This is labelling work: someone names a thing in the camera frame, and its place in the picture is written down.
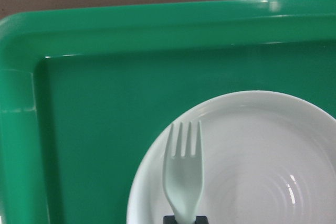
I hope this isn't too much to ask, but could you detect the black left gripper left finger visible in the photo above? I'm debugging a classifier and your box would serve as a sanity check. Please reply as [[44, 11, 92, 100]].
[[163, 216, 176, 224]]

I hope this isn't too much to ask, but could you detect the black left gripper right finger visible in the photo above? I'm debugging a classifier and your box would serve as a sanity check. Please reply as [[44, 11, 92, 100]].
[[194, 216, 208, 224]]

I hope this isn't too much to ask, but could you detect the pale green plastic fork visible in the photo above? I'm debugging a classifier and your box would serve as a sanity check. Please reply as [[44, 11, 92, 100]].
[[162, 122, 204, 223]]

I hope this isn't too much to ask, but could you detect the white round plate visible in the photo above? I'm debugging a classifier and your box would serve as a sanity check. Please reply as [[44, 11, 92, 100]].
[[126, 90, 336, 224]]

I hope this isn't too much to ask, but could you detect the green plastic tray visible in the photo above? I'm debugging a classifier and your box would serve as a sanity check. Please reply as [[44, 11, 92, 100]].
[[1, 0, 335, 223]]

